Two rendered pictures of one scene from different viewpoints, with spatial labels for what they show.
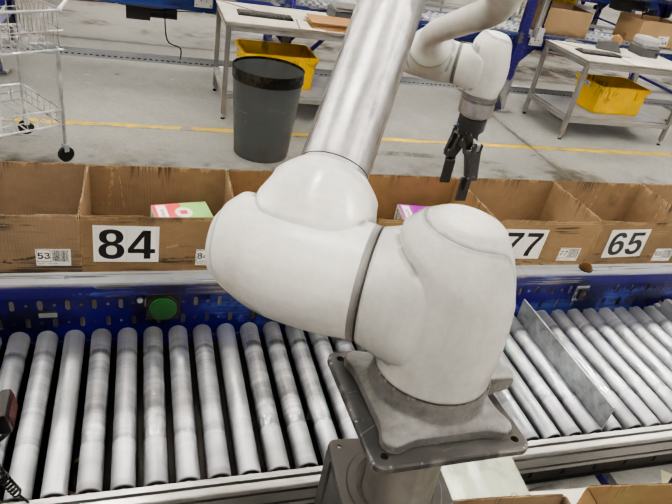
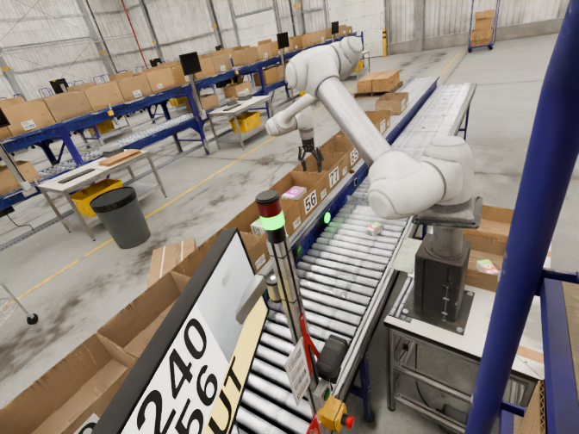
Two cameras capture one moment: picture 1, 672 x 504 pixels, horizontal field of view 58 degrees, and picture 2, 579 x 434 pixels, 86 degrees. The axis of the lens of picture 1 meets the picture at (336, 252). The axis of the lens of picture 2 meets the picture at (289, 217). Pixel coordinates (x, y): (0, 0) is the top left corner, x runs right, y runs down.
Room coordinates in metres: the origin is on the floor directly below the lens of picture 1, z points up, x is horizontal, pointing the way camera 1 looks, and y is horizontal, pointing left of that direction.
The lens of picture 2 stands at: (0.10, 0.86, 1.95)
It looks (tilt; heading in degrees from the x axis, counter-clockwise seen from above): 30 degrees down; 328
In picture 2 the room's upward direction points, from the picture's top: 12 degrees counter-clockwise
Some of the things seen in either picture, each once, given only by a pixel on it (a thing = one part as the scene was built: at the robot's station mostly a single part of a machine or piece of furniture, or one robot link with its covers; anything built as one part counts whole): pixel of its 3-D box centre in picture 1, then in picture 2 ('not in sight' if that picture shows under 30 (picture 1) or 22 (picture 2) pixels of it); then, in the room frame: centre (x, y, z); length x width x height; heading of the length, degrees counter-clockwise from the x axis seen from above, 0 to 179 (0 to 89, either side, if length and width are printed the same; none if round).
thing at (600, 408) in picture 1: (559, 359); (376, 204); (1.40, -0.70, 0.76); 0.46 x 0.01 x 0.09; 21
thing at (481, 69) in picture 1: (483, 62); (301, 115); (1.56, -0.27, 1.51); 0.13 x 0.11 x 0.16; 78
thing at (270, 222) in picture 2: not in sight; (270, 212); (0.62, 0.58, 1.62); 0.05 x 0.05 x 0.06
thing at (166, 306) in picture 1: (163, 309); not in sight; (1.22, 0.42, 0.81); 0.07 x 0.01 x 0.07; 111
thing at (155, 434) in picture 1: (154, 399); (302, 326); (0.99, 0.36, 0.72); 0.52 x 0.05 x 0.05; 21
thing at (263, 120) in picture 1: (264, 110); (124, 219); (4.17, 0.70, 0.32); 0.50 x 0.50 x 0.64
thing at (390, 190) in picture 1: (415, 219); (295, 195); (1.71, -0.23, 0.96); 0.39 x 0.29 x 0.17; 111
